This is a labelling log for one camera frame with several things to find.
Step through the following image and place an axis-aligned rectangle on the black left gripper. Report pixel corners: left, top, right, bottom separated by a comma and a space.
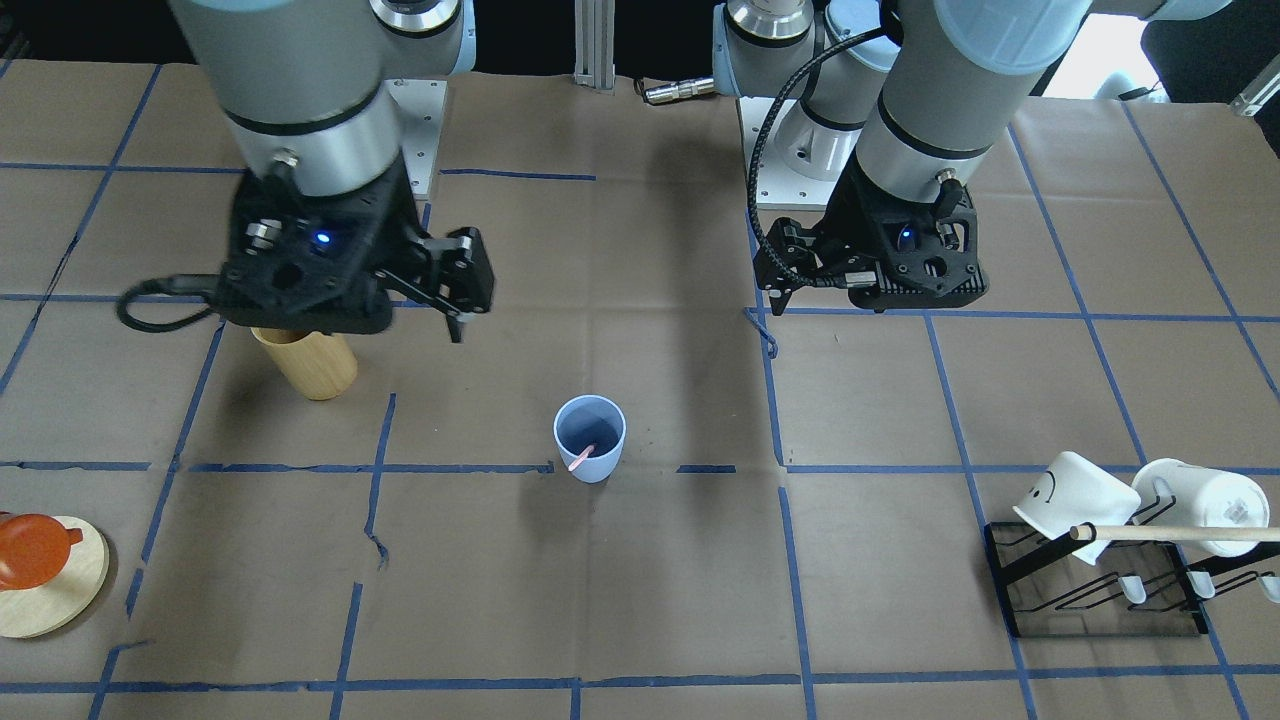
753, 165, 989, 316

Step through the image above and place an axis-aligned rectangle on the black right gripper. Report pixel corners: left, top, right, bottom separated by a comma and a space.
215, 160, 497, 345

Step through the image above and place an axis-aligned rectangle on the light blue plastic cup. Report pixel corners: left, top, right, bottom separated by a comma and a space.
552, 395, 627, 484

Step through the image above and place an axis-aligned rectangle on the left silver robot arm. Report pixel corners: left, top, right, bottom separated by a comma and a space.
713, 1, 1222, 316

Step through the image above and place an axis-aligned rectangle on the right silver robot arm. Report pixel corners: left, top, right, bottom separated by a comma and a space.
116, 1, 497, 343

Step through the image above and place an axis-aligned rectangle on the wooden cup tree stand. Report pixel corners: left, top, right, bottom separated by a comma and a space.
1, 512, 110, 639

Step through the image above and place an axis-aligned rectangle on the wooden cylinder holder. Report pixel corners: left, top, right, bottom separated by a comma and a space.
251, 327, 358, 401

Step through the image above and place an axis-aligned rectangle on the white mug lower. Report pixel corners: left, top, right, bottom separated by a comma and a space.
1012, 451, 1140, 541

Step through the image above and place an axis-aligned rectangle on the white mug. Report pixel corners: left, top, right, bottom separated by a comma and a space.
1012, 451, 1140, 541
1132, 457, 1270, 529

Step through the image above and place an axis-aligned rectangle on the white mug upper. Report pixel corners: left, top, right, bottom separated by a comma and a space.
1132, 457, 1270, 529

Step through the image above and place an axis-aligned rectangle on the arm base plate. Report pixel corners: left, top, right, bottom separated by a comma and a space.
756, 100, 861, 211
384, 78, 449, 201

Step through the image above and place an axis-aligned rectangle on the black braided cable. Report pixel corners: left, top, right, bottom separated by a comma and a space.
748, 28, 891, 261
116, 275, 227, 334

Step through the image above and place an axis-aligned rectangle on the aluminium frame post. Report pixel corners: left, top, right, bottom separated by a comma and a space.
572, 0, 616, 95

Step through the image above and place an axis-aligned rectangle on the black wire cup rack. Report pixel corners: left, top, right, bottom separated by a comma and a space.
984, 479, 1277, 638

